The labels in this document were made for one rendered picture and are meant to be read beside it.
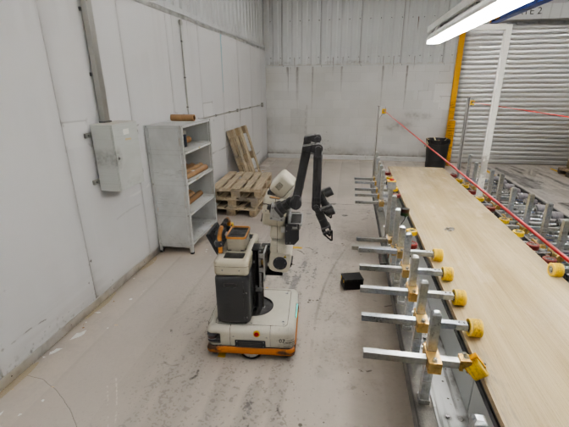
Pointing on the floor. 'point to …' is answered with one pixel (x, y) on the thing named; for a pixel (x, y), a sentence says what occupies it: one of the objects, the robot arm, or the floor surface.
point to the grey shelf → (165, 169)
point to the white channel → (496, 74)
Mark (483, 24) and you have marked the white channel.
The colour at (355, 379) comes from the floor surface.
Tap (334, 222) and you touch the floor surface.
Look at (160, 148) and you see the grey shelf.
